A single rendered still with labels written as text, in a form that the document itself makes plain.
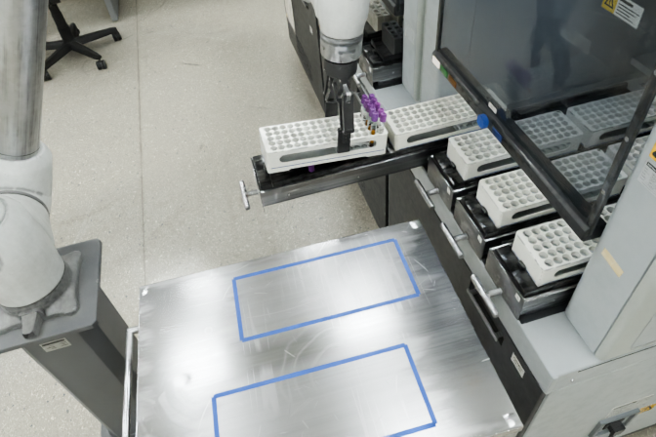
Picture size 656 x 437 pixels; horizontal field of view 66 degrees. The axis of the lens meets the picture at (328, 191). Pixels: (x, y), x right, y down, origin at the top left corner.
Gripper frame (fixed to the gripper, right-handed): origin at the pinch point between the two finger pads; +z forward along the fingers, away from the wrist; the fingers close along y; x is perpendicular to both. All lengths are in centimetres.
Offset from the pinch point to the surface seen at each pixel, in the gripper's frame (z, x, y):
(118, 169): 97, -76, -118
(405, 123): 0.2, 17.5, 0.9
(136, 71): 95, -66, -209
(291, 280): 8.3, -19.4, 34.3
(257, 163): 8.6, -19.7, -2.8
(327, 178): 8.7, -4.1, 6.6
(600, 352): 8, 31, 64
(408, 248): 5.7, 5.3, 34.4
